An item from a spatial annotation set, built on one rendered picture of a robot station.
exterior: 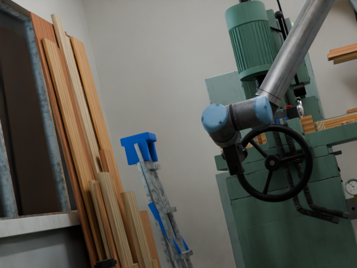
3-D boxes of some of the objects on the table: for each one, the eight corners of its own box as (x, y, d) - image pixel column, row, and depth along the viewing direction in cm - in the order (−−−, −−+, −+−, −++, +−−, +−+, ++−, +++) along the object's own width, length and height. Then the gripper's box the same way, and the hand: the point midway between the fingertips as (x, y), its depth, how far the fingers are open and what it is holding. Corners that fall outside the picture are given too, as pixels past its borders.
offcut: (325, 128, 261) (323, 120, 261) (317, 131, 261) (315, 122, 261) (323, 130, 265) (321, 122, 265) (315, 132, 265) (313, 124, 265)
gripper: (236, 119, 228) (249, 143, 246) (211, 126, 230) (226, 149, 248) (240, 142, 224) (253, 164, 242) (214, 148, 226) (229, 169, 244)
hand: (239, 162), depth 243 cm, fingers closed
